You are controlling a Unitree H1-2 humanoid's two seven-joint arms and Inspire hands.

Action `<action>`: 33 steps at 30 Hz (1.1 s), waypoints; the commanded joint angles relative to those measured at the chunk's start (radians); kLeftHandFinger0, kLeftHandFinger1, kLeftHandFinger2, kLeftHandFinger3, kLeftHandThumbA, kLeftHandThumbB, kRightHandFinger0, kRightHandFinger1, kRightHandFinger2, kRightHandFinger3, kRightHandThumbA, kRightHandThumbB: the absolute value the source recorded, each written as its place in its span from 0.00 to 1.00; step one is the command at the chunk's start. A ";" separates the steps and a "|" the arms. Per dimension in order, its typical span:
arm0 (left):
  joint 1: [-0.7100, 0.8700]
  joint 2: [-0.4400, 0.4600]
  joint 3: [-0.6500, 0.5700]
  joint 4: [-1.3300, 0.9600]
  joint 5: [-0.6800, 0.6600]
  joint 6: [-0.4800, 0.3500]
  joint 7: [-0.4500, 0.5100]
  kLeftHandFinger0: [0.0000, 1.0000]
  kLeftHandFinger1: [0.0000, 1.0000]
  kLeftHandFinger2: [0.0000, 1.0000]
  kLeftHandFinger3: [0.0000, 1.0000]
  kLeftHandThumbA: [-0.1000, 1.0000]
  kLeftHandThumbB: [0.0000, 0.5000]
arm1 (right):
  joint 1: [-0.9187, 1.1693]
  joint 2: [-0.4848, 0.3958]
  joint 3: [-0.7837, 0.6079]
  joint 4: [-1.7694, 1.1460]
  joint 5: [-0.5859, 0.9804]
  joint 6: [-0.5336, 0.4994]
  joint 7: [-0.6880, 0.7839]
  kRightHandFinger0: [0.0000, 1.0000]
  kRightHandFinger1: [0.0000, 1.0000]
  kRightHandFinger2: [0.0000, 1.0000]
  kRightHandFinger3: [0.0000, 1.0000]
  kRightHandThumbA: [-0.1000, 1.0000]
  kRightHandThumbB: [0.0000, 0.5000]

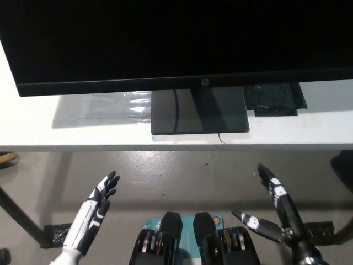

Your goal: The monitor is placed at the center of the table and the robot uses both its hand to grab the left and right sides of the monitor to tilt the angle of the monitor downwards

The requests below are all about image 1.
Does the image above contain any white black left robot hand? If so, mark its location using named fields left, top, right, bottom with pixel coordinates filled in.
left=62, top=171, right=121, bottom=254

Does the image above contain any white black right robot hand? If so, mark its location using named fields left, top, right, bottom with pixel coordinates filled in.
left=230, top=162, right=307, bottom=244

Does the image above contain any black HP monitor screen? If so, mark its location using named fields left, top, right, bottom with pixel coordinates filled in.
left=0, top=0, right=353, bottom=98

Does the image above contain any black ribbed left robot body block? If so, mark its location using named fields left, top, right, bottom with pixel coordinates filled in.
left=129, top=211, right=184, bottom=265

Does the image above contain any black ribbed robot body block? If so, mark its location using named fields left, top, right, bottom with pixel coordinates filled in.
left=129, top=211, right=184, bottom=265
left=192, top=211, right=263, bottom=265

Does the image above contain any black ribbed right robot body block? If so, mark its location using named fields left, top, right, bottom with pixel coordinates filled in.
left=192, top=211, right=263, bottom=265

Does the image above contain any black glossy monitor stand base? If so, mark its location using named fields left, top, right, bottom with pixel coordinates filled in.
left=150, top=86, right=250, bottom=136

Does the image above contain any black metal table leg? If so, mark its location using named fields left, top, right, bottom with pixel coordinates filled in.
left=0, top=187, right=52, bottom=248
left=334, top=217, right=353, bottom=245

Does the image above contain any black rounded floor object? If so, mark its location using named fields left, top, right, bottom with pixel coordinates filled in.
left=330, top=150, right=353, bottom=191

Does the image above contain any teal cardboard box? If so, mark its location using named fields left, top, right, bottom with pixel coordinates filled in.
left=141, top=214, right=226, bottom=265

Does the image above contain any curved wooden object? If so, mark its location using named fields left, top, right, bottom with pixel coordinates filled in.
left=0, top=151, right=19, bottom=169

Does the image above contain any small dark wheel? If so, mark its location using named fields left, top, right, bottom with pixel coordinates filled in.
left=0, top=247, right=12, bottom=265

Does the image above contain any clear plastic film sheet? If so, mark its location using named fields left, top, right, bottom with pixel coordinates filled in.
left=79, top=92, right=153, bottom=123

